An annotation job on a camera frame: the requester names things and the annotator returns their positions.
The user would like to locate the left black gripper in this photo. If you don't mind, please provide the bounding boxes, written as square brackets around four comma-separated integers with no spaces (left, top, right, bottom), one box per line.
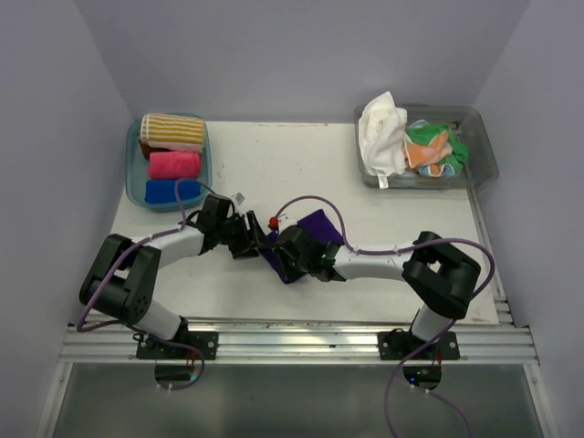
[216,210,273,258]

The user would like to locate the purple towel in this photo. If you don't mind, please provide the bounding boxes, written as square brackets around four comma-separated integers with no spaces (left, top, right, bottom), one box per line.
[257,209,345,284]

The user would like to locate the orange patterned towel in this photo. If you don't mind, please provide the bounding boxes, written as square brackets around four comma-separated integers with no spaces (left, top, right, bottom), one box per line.
[402,131,453,177]

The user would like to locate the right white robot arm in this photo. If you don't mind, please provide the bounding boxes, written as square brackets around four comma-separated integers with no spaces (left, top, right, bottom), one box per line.
[273,225,481,359]

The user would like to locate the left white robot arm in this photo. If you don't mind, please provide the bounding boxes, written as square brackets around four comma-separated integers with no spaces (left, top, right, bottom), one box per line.
[77,194,272,359]

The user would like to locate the blue rolled towel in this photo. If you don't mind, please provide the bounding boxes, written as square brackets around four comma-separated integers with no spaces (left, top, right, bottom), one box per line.
[144,180,201,204]

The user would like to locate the pink rolled towel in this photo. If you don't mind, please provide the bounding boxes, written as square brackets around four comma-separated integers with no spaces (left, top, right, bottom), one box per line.
[148,151,201,180]

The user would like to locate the yellow striped rolled towel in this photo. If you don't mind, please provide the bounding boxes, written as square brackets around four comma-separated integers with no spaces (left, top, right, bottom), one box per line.
[140,113,206,151]

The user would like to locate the blue-green plastic bin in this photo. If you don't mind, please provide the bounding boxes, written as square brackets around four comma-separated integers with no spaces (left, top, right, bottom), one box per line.
[125,119,213,213]

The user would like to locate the white towel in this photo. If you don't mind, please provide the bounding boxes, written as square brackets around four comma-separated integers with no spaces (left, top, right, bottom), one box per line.
[358,91,407,190]

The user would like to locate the green towel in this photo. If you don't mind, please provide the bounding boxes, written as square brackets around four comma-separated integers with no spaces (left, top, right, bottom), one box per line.
[402,120,469,178]

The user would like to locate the clear grey plastic bin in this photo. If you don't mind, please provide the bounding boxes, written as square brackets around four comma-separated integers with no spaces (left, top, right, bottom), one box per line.
[354,103,500,190]

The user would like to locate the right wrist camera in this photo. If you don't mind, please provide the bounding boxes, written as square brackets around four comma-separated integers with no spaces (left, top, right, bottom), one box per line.
[268,214,297,234]

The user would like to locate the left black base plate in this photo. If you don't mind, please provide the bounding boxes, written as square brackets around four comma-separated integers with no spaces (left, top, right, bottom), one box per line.
[132,330,219,360]

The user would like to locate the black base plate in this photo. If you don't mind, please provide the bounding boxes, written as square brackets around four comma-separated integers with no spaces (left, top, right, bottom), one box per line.
[377,328,461,361]
[132,330,219,360]

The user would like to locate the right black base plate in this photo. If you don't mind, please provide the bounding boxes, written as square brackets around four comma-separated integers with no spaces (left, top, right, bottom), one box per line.
[377,328,461,361]

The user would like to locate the aluminium mounting rail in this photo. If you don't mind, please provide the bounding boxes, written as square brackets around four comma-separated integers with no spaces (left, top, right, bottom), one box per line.
[58,297,539,365]

